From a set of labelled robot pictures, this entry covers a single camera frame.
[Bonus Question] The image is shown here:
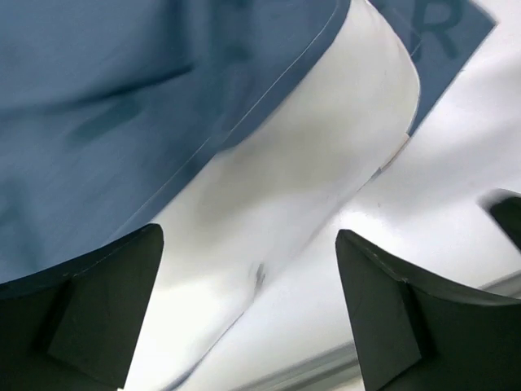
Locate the blue letter print pillowcase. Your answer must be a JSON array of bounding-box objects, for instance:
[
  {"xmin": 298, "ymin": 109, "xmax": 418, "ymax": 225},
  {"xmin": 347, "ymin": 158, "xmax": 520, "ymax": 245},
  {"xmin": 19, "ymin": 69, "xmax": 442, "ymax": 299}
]
[{"xmin": 1, "ymin": 1, "xmax": 494, "ymax": 282}]

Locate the white pillow yellow edge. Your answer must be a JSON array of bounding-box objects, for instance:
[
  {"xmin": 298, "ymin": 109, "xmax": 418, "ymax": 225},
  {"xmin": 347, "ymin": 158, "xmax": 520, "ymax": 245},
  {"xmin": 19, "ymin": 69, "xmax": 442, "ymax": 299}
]
[{"xmin": 125, "ymin": 1, "xmax": 419, "ymax": 390}]

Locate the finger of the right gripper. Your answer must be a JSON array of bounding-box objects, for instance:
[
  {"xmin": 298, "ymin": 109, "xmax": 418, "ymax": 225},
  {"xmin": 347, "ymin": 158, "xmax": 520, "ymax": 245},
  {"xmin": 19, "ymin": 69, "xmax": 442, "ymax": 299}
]
[{"xmin": 479, "ymin": 189, "xmax": 521, "ymax": 251}]

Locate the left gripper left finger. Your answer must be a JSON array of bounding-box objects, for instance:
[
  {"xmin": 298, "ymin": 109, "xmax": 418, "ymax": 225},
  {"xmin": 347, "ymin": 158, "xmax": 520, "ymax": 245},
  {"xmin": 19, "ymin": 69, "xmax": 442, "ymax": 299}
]
[{"xmin": 1, "ymin": 223, "xmax": 164, "ymax": 390}]

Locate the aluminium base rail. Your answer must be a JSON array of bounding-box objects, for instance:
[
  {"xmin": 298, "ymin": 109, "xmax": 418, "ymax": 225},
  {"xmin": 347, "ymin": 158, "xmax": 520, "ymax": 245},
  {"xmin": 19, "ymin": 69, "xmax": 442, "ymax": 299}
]
[{"xmin": 227, "ymin": 268, "xmax": 521, "ymax": 391}]

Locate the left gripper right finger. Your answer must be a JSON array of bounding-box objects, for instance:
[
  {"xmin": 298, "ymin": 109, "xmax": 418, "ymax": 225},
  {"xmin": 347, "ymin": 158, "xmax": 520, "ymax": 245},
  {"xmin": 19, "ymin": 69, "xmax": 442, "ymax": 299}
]
[{"xmin": 335, "ymin": 230, "xmax": 520, "ymax": 390}]

